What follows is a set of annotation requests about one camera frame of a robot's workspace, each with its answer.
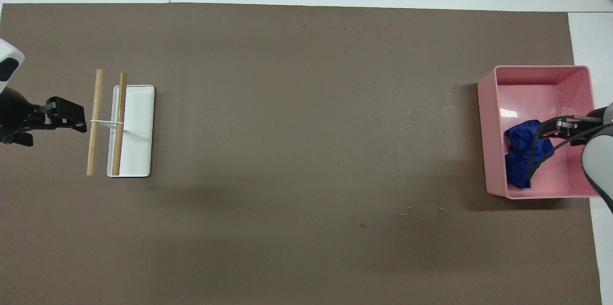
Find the wooden towel rack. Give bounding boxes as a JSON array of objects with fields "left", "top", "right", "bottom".
[{"left": 87, "top": 69, "right": 128, "bottom": 176}]

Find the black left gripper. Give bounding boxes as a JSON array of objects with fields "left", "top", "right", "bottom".
[{"left": 0, "top": 89, "right": 89, "bottom": 147}]

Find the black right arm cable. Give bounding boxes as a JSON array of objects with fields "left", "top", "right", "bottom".
[{"left": 527, "top": 116, "right": 613, "bottom": 190}]

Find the brown table mat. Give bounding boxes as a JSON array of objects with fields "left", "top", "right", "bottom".
[{"left": 0, "top": 2, "right": 603, "bottom": 305}]

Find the blue towel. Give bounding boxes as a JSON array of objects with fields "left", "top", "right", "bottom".
[{"left": 504, "top": 120, "right": 556, "bottom": 190}]

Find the white rectangular tray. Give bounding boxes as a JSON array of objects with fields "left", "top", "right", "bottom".
[{"left": 107, "top": 85, "right": 156, "bottom": 178}]

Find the pink plastic bin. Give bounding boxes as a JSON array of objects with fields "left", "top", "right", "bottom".
[{"left": 477, "top": 66, "right": 608, "bottom": 199}]

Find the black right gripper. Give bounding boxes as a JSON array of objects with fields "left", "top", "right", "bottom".
[{"left": 541, "top": 117, "right": 612, "bottom": 146}]

